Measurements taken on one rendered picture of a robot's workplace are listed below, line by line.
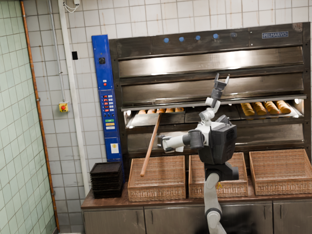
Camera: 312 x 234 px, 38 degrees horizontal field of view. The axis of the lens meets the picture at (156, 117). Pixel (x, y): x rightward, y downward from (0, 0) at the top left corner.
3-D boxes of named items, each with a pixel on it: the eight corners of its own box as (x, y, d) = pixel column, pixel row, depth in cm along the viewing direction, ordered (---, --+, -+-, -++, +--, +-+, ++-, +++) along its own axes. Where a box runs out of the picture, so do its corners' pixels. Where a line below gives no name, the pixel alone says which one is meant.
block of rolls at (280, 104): (239, 103, 523) (239, 99, 521) (281, 100, 517) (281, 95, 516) (245, 116, 464) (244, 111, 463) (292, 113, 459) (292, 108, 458)
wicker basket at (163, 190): (134, 182, 476) (131, 158, 469) (186, 179, 471) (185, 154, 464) (128, 202, 429) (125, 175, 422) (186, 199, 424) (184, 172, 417)
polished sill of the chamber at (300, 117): (126, 130, 471) (126, 126, 470) (302, 119, 451) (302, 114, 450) (126, 132, 465) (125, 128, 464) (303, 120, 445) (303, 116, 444)
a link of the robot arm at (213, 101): (220, 95, 396) (216, 107, 399) (209, 91, 396) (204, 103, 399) (221, 97, 385) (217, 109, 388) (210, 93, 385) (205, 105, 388)
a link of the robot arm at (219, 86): (229, 84, 388) (224, 97, 390) (224, 81, 396) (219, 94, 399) (217, 81, 383) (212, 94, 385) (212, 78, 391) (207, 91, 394)
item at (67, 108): (61, 111, 465) (60, 101, 463) (70, 110, 464) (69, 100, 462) (59, 112, 458) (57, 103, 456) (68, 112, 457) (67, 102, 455)
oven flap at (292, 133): (128, 151, 470) (127, 133, 472) (303, 141, 450) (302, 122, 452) (127, 151, 465) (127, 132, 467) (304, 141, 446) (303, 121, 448)
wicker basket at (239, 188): (190, 179, 471) (188, 154, 464) (244, 177, 463) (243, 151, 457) (189, 199, 424) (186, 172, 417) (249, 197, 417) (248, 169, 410)
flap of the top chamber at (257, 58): (120, 78, 450) (119, 59, 453) (302, 64, 431) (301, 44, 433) (119, 78, 446) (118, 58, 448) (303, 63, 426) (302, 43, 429)
